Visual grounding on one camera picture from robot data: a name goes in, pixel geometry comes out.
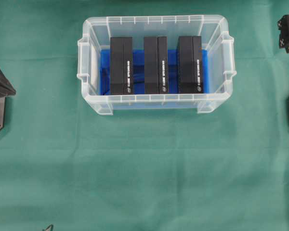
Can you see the black camera box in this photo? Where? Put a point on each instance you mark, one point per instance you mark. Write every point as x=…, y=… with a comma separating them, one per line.
x=190, y=65
x=121, y=66
x=156, y=71

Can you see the clear plastic storage case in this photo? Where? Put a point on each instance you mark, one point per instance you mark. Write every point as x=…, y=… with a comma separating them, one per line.
x=214, y=31

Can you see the green table cloth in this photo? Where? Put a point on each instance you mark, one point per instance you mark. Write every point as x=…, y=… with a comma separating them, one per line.
x=62, y=164

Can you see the small black tip object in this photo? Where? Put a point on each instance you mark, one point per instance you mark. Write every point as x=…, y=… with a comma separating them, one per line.
x=49, y=228

